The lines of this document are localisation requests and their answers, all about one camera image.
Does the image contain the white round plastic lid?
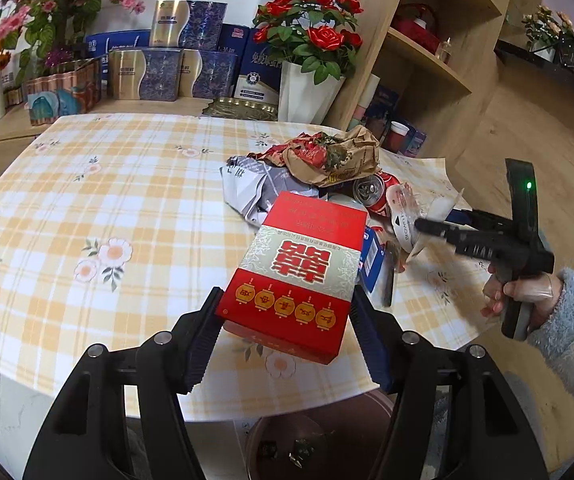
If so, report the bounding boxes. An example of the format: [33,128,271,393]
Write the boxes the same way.
[386,185,423,253]

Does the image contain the teal patterned wavy tin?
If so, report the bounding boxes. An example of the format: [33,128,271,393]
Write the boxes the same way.
[22,58,102,127]

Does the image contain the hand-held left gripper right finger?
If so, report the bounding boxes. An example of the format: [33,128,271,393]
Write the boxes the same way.
[349,287,550,480]

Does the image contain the wooden shelf unit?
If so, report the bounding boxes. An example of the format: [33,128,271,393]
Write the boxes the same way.
[312,0,518,158]

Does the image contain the pink artificial flower plant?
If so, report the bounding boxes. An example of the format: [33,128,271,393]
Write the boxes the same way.
[0,0,145,73]

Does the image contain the clear plastic wrapper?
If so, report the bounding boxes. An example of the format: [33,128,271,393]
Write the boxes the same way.
[407,187,465,261]

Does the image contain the gold embossed tray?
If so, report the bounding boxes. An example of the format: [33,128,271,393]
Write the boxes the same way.
[202,97,280,121]

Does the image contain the yellow checked floral tablecloth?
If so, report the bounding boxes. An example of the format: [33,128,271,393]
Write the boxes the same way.
[0,112,505,423]

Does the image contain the crumpled brown paper bag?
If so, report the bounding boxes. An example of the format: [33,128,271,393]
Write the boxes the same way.
[247,126,383,191]

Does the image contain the dark blue box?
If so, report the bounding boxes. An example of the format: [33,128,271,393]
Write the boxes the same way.
[219,23,254,53]

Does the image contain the brown trash bin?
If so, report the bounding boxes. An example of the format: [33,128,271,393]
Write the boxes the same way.
[244,389,403,480]

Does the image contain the crumpled grey white paper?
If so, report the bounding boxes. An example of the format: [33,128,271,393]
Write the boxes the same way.
[219,156,328,233]

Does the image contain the person's right hand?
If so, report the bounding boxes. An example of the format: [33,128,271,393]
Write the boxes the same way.
[482,265,565,318]

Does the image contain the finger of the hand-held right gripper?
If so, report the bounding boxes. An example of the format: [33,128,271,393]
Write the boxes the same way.
[444,208,479,228]
[414,216,460,248]

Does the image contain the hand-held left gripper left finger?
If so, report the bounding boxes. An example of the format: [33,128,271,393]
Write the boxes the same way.
[22,286,225,480]

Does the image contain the blue and white tall box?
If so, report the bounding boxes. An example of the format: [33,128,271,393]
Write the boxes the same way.
[231,25,284,102]

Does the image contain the gold and blue gift box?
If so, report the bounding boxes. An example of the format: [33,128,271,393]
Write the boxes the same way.
[108,49,184,103]
[178,50,225,100]
[153,0,228,52]

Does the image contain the small blue box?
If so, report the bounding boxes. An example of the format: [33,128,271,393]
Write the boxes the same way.
[406,127,428,158]

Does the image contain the red gift box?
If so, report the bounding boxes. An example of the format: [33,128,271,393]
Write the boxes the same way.
[215,191,369,366]

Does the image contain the flat blue box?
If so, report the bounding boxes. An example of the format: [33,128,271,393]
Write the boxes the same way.
[84,30,154,58]

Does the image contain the red and black slim stick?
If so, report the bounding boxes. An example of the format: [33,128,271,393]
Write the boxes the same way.
[383,242,399,308]

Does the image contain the red teapot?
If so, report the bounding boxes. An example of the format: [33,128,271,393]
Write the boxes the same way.
[392,4,440,56]

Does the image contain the black counter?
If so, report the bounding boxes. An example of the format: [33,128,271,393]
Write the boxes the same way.
[496,35,574,111]

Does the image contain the pale pink rose bouquet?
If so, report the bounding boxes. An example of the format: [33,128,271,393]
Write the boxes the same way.
[521,5,574,63]

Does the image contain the blue coffee box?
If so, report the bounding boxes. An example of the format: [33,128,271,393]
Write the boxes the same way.
[358,225,387,293]

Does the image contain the red roses in white vase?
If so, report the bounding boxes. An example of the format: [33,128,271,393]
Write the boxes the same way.
[252,0,365,123]

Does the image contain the red cup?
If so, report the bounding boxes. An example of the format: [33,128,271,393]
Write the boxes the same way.
[386,120,410,153]

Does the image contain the crushed red soda can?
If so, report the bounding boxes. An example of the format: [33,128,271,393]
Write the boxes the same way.
[352,172,403,216]

